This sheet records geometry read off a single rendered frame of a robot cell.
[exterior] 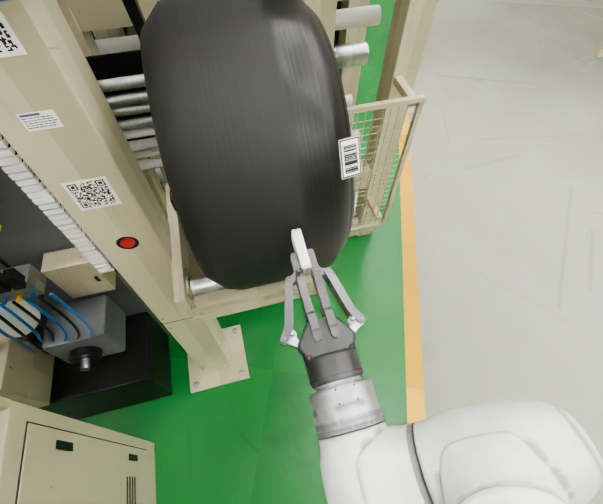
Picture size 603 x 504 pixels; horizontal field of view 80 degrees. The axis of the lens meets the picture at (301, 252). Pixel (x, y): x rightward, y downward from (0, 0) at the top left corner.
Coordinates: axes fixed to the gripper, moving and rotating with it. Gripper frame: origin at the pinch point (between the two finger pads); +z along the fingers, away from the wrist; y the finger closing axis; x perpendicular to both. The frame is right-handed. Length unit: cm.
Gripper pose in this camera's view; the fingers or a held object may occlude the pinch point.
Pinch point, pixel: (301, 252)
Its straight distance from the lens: 57.2
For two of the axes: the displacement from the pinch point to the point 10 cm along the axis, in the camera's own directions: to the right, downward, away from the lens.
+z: -2.5, -8.8, 4.0
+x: -0.4, 4.2, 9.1
